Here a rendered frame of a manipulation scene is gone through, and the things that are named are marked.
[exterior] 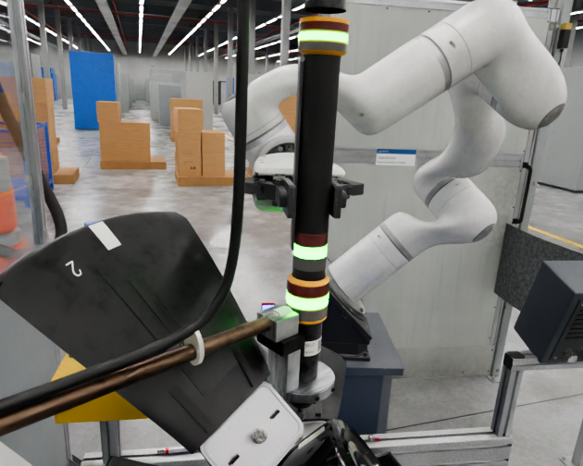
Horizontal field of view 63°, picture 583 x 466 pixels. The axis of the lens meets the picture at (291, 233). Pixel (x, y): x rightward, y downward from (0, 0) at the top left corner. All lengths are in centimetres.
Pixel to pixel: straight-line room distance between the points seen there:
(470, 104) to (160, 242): 67
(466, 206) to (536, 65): 42
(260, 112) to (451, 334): 236
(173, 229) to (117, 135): 912
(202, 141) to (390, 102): 737
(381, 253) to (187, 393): 80
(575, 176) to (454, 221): 919
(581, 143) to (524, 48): 946
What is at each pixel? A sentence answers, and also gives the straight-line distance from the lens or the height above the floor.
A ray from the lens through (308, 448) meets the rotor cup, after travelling 48.
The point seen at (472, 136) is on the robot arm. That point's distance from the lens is 101.
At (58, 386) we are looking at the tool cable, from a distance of 37.
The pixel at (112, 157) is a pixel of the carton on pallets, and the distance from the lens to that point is 975.
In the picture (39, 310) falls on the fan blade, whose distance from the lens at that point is 45.
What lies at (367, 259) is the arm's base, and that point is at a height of 118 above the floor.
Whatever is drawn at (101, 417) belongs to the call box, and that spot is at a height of 99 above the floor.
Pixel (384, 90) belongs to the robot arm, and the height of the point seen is 157.
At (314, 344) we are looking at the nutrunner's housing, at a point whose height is 132.
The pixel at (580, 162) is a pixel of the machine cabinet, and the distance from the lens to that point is 1027.
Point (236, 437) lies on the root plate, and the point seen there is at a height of 126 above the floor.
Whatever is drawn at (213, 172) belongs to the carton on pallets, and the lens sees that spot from 810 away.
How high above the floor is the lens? 156
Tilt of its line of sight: 17 degrees down
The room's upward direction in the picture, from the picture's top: 3 degrees clockwise
